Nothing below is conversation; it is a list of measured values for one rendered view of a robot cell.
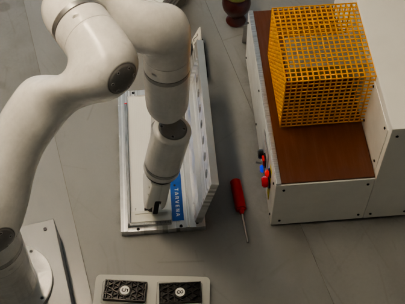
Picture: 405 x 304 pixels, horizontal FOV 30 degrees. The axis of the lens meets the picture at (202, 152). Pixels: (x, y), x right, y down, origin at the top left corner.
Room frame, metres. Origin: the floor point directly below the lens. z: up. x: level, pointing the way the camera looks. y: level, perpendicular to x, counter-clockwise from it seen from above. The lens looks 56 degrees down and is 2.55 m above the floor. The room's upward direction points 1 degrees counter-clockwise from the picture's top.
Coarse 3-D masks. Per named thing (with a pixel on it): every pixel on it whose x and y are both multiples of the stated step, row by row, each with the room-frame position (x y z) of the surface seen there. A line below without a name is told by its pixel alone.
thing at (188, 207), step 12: (120, 96) 1.31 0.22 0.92; (132, 96) 1.31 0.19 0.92; (144, 96) 1.31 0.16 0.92; (120, 108) 1.27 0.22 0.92; (120, 120) 1.22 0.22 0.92; (120, 132) 1.18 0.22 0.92; (120, 144) 1.14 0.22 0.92; (120, 156) 1.11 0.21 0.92; (120, 168) 1.07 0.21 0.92; (120, 180) 1.03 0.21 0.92; (120, 192) 1.00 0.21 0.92; (192, 204) 0.96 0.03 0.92; (192, 216) 0.93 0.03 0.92; (204, 216) 0.93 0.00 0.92; (132, 228) 0.90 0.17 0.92; (144, 228) 0.90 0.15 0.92; (156, 228) 0.89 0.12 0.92; (168, 228) 0.89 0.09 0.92; (180, 228) 0.89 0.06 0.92; (192, 228) 0.90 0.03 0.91; (204, 228) 0.90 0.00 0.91
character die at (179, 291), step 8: (160, 288) 0.74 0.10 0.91; (168, 288) 0.74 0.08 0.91; (176, 288) 0.73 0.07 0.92; (184, 288) 0.73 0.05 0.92; (192, 288) 0.74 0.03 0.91; (200, 288) 0.73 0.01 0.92; (160, 296) 0.72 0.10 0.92; (168, 296) 0.72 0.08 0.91; (176, 296) 0.71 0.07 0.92; (184, 296) 0.71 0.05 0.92; (192, 296) 0.71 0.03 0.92; (200, 296) 0.72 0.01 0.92
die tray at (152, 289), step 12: (108, 276) 0.77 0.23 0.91; (120, 276) 0.77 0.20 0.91; (132, 276) 0.77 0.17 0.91; (144, 276) 0.77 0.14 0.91; (156, 276) 0.77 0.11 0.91; (168, 276) 0.77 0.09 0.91; (180, 276) 0.77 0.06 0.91; (192, 276) 0.77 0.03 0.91; (96, 288) 0.74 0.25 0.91; (156, 288) 0.74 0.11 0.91; (204, 288) 0.74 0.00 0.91; (96, 300) 0.71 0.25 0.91; (156, 300) 0.71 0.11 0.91; (204, 300) 0.71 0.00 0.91
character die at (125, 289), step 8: (112, 280) 0.76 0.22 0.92; (120, 280) 0.76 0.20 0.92; (128, 280) 0.76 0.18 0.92; (104, 288) 0.74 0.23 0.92; (112, 288) 0.74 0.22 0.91; (120, 288) 0.74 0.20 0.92; (128, 288) 0.74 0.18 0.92; (136, 288) 0.74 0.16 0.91; (144, 288) 0.74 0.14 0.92; (104, 296) 0.72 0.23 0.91; (112, 296) 0.72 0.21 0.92; (120, 296) 0.72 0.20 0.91; (128, 296) 0.72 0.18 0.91; (136, 296) 0.72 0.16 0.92; (144, 296) 0.72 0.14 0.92
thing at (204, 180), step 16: (192, 64) 1.30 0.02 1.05; (192, 80) 1.29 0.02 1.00; (192, 96) 1.25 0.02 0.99; (208, 96) 1.15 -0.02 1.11; (192, 112) 1.19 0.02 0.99; (208, 112) 1.10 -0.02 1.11; (192, 128) 1.14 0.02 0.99; (208, 128) 1.05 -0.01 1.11; (192, 144) 1.10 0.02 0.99; (208, 144) 1.01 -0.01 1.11; (192, 160) 1.06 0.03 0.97; (208, 160) 0.97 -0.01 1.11; (192, 176) 1.02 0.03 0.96; (208, 176) 0.96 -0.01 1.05; (192, 192) 0.98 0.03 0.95; (208, 192) 0.90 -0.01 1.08
